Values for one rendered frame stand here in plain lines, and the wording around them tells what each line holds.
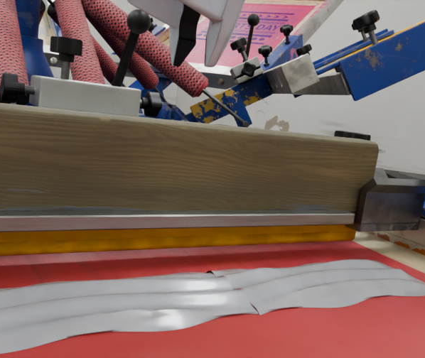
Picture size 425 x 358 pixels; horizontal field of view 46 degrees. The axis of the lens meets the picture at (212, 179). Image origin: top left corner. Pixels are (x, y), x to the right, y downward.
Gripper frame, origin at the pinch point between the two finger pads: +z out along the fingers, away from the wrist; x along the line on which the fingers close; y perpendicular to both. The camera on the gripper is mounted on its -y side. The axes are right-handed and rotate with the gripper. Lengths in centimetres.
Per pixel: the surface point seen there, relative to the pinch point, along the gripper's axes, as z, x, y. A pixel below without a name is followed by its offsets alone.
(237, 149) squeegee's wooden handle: 7.0, 1.2, -3.5
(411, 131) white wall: 5, -135, -202
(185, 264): 16.0, 1.9, 0.1
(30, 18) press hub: -8, -80, -3
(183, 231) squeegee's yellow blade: 14.0, 0.0, -0.4
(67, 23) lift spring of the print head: -6, -59, -5
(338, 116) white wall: 2, -189, -203
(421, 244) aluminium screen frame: 14.8, 3.2, -25.8
